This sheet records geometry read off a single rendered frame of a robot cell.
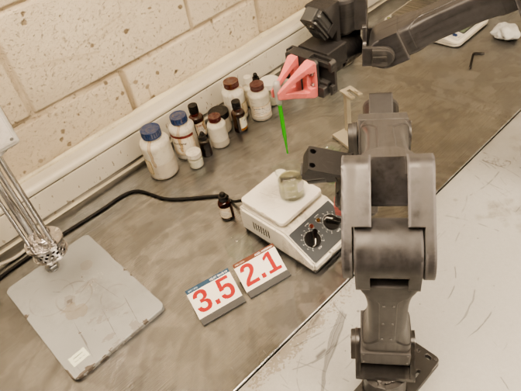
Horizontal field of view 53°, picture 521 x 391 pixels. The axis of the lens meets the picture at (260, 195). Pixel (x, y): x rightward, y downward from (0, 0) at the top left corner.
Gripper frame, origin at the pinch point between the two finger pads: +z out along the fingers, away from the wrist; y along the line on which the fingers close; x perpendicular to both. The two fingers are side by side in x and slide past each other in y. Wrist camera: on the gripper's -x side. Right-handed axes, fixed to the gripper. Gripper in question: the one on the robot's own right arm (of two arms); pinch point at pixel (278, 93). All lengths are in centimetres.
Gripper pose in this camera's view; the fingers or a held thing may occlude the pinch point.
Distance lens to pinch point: 89.9
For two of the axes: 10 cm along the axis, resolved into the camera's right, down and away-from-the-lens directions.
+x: 1.5, 7.2, 6.8
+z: -7.0, 5.6, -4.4
